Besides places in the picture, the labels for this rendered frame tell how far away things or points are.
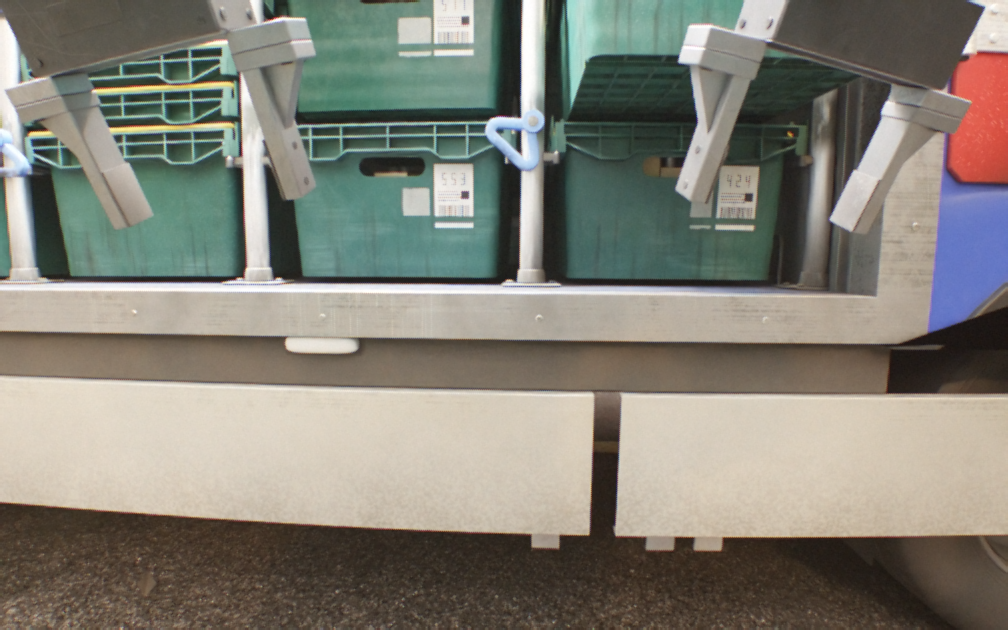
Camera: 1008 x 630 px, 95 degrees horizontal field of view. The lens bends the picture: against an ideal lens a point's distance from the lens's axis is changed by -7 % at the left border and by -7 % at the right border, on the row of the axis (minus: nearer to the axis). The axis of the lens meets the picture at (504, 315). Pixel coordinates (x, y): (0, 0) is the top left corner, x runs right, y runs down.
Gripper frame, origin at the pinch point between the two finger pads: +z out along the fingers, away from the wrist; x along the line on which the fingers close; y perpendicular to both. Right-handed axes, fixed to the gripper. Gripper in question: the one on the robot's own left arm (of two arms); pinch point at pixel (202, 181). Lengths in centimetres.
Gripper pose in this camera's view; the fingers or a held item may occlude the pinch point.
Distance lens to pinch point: 40.2
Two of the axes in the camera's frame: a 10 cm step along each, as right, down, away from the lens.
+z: 1.5, 8.6, 4.9
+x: -9.9, 1.1, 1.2
